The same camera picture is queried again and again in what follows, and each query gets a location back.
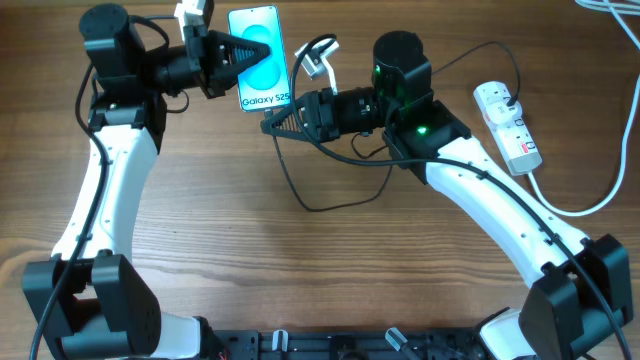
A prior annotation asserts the black mounting rail base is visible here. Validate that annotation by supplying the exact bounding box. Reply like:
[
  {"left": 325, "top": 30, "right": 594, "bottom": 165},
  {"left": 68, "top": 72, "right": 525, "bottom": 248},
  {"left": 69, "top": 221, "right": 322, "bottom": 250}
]
[{"left": 199, "top": 328, "right": 493, "bottom": 360}]

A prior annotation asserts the white charger plug adapter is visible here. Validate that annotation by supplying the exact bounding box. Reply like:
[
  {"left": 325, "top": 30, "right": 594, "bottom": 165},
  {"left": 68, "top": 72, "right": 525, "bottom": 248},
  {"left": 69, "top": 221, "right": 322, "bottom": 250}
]
[{"left": 484, "top": 101, "right": 522, "bottom": 127}]

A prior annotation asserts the white cables top corner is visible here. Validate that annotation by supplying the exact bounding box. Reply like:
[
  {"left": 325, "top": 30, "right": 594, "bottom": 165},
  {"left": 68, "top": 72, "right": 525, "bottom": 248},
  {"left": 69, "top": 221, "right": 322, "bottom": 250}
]
[{"left": 573, "top": 0, "right": 640, "bottom": 37}]

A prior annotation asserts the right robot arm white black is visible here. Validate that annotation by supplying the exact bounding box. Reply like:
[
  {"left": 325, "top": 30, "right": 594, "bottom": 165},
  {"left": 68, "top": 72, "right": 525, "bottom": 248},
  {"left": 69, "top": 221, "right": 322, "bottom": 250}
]
[{"left": 261, "top": 31, "right": 633, "bottom": 359}]

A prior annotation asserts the white power strip cord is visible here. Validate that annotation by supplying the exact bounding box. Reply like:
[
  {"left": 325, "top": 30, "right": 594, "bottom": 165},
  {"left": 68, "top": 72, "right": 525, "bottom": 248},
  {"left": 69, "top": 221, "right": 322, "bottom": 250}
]
[{"left": 526, "top": 73, "right": 640, "bottom": 218}]

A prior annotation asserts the white power strip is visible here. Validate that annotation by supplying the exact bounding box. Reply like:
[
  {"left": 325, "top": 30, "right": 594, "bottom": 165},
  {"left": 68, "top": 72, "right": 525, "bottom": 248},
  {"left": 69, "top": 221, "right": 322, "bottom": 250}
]
[{"left": 473, "top": 81, "right": 542, "bottom": 176}]

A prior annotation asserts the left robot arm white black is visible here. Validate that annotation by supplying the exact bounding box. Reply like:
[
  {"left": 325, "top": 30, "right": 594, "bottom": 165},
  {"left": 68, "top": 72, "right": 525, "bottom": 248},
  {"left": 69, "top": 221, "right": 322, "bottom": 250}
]
[{"left": 22, "top": 1, "right": 270, "bottom": 359}]

